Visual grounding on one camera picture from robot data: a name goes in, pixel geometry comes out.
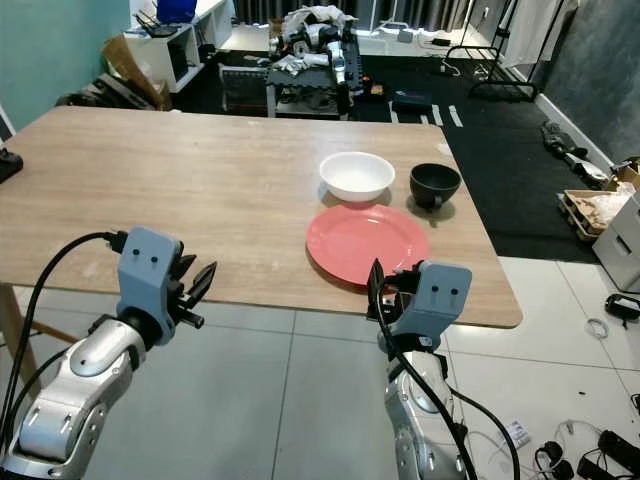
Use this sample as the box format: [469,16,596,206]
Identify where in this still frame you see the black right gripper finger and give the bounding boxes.
[367,257,388,323]

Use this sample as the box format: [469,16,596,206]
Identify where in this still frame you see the red plate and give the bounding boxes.
[305,203,432,288]

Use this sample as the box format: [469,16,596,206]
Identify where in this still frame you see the wooden dining table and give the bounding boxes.
[0,104,524,401]

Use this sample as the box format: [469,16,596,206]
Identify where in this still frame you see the white bowl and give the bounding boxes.
[318,151,397,204]

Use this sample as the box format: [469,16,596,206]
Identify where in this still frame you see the black crate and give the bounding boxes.
[220,65,269,114]

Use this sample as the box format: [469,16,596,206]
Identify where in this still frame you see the dark bag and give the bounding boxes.
[55,84,151,110]

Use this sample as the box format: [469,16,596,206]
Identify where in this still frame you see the small black box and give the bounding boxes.
[390,88,436,113]

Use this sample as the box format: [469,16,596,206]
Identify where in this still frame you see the black handheld console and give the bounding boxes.
[0,148,24,184]

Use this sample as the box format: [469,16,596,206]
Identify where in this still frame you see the brown cardboard piece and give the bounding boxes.
[102,35,173,111]

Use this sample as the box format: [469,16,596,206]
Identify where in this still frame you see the white low shelf unit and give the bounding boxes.
[125,0,233,93]

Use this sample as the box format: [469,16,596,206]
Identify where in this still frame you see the wooden tray with items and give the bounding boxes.
[558,186,636,243]

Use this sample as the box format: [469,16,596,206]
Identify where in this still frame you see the white box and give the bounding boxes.
[592,192,640,293]

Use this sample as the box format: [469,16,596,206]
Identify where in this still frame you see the cluttered black cart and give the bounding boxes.
[265,5,366,121]

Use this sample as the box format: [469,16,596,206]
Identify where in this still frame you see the black metal rack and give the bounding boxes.
[445,0,543,101]

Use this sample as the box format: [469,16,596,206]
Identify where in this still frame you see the black tool on floor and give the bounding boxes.
[540,120,613,186]

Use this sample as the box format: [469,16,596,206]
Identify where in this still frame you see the blue box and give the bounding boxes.
[155,0,199,25]

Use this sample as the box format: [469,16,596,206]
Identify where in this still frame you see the dark curtain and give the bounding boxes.
[228,0,501,26]

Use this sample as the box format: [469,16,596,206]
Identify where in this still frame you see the grey-blue left wrist camera mount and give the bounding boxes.
[117,226,183,321]

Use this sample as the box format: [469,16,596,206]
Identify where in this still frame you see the grey-blue wrist camera mount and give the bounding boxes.
[400,262,473,341]
[117,226,183,321]

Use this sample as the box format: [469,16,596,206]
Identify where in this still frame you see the grey-blue right wrist camera mount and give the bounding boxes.
[400,262,473,341]

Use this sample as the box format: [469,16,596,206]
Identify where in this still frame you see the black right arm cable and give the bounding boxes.
[375,300,521,480]

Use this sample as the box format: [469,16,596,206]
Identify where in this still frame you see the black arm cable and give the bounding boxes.
[0,230,126,441]
[375,300,521,480]

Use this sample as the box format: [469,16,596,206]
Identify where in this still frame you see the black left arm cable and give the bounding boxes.
[0,230,126,441]

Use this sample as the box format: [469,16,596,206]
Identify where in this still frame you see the black floor cables and adapters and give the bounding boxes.
[530,425,640,480]

